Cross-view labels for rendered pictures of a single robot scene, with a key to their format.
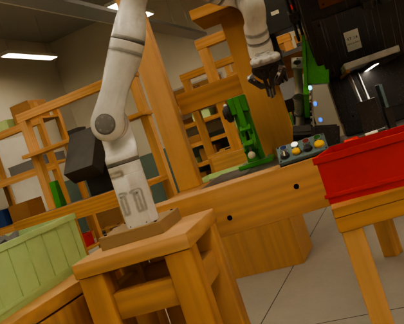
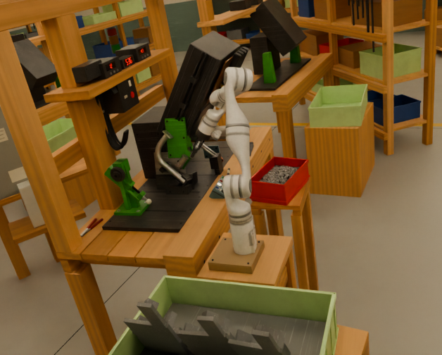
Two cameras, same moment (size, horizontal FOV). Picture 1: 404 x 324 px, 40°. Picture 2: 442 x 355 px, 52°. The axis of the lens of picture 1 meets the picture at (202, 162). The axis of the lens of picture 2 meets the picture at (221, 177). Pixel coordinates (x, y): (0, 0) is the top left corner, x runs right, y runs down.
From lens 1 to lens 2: 2.35 m
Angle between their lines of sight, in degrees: 80
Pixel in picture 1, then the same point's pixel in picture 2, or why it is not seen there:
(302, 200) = not seen: hidden behind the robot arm
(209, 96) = (62, 163)
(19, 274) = (266, 306)
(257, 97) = (105, 160)
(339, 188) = (288, 196)
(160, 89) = (50, 161)
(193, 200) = (210, 232)
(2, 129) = not seen: outside the picture
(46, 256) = (226, 300)
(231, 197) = (219, 223)
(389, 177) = (298, 187)
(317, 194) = not seen: hidden behind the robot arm
